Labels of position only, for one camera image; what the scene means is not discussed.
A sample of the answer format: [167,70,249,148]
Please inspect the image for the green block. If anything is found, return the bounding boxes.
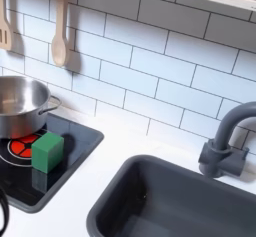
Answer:
[31,131,65,175]

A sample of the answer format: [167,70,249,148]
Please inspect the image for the black stove top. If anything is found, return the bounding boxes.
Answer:
[0,112,105,214]

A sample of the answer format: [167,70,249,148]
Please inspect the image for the wooden spoon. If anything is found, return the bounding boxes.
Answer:
[50,0,71,67]

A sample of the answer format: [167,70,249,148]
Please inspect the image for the grey tap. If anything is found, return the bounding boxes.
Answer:
[198,101,256,179]

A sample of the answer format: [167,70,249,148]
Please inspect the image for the grey sink basin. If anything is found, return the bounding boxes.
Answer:
[86,154,256,237]

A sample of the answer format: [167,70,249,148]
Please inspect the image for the steel pot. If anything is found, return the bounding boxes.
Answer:
[0,75,63,140]

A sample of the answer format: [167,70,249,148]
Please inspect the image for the wooden slotted spatula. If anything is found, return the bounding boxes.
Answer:
[0,0,13,51]

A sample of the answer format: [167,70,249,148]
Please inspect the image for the thin black cable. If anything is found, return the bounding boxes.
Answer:
[0,184,11,237]

